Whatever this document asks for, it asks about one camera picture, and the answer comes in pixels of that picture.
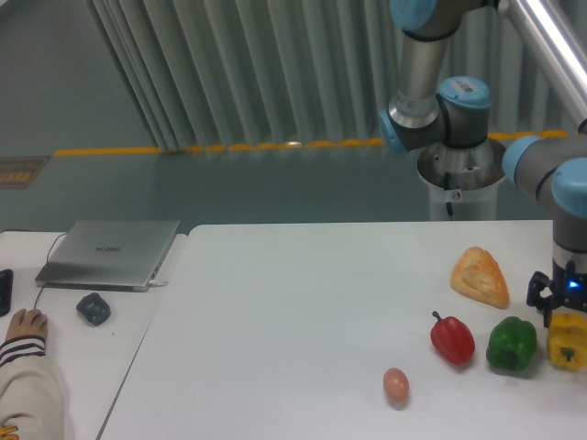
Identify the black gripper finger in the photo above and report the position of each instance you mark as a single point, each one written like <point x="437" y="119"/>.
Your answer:
<point x="534" y="298"/>

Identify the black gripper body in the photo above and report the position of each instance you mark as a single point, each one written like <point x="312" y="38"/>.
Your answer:
<point x="568" y="286"/>

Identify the yellow bell pepper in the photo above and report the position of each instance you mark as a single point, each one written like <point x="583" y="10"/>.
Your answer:
<point x="567" y="341"/>

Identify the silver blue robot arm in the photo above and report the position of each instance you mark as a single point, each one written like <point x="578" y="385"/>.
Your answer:
<point x="447" y="122"/>

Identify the cream striped sleeve forearm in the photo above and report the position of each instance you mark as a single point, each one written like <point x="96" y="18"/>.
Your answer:
<point x="32" y="403"/>

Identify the green bell pepper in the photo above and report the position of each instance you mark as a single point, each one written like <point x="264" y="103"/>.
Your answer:
<point x="512" y="344"/>

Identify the red bell pepper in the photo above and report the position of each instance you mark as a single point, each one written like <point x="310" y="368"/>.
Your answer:
<point x="452" y="339"/>

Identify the person's hand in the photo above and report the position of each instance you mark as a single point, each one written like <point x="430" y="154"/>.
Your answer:
<point x="28" y="323"/>

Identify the bread loaf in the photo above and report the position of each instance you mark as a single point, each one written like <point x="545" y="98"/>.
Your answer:
<point x="477" y="276"/>

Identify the brown egg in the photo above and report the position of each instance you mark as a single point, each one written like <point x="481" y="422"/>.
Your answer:
<point x="395" y="385"/>

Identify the white pleated curtain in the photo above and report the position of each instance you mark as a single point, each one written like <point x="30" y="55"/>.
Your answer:
<point x="225" y="73"/>

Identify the silver closed laptop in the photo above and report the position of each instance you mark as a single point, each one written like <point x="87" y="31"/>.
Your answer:
<point x="109" y="255"/>

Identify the black phone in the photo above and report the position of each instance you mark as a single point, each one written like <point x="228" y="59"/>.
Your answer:
<point x="6" y="285"/>

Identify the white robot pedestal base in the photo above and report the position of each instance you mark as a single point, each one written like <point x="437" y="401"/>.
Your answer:
<point x="462" y="184"/>

